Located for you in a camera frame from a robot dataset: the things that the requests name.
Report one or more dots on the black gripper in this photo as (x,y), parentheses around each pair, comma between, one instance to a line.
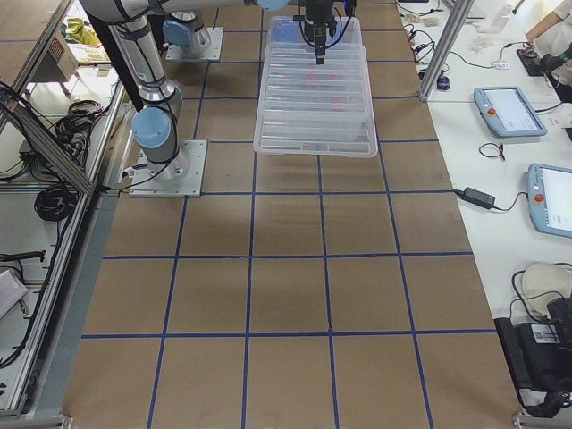
(317,22)

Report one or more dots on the clear plastic box lid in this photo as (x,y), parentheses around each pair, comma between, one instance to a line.
(295,119)

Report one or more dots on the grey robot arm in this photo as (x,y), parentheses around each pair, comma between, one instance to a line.
(187,31)
(127,35)

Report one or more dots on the small dark blue device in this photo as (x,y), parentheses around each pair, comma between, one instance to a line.
(443,83)

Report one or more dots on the blue teach pendant far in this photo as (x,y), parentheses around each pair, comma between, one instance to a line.
(507,112)

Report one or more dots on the blue teach pendant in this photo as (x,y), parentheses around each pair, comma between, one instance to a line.
(549,198)
(507,112)

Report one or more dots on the black power adapter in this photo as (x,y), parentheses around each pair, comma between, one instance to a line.
(475,197)

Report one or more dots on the person in white shirt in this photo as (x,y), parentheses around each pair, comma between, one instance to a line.
(552,34)

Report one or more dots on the blue teach pendant near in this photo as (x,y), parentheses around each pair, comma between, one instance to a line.
(549,198)

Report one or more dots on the beige round object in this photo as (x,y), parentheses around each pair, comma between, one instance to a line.
(542,283)

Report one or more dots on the black device with label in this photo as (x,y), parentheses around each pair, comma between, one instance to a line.
(538,356)

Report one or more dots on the aluminium frame post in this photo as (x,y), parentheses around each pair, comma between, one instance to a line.
(445,43)

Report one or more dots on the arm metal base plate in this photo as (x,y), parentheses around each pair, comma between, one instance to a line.
(212,54)
(182,177)

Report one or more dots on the aluminium frame rail left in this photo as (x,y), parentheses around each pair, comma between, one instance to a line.
(42,140)

